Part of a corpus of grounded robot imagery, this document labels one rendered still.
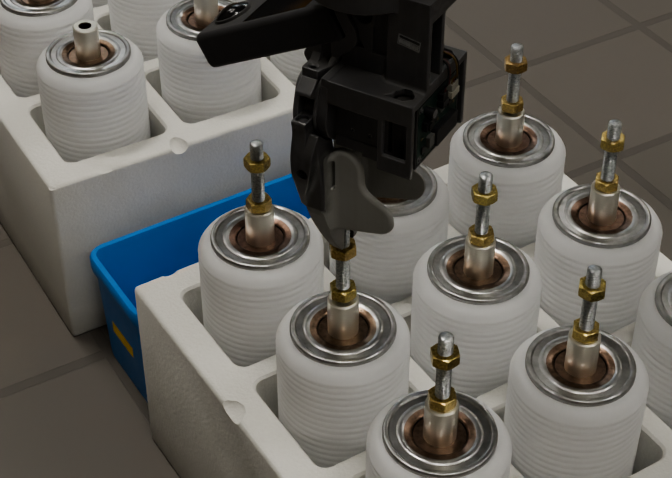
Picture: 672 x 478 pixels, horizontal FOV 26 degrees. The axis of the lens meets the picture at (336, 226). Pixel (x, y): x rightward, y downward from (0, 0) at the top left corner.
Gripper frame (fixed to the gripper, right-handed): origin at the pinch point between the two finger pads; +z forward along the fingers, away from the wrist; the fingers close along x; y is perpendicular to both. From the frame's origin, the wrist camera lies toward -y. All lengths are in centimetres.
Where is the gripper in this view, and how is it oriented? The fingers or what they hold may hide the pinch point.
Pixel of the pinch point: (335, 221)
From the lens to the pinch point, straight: 96.9
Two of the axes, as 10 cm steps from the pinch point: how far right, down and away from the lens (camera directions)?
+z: 0.0, 7.7, 6.4
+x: 5.0, -5.5, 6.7
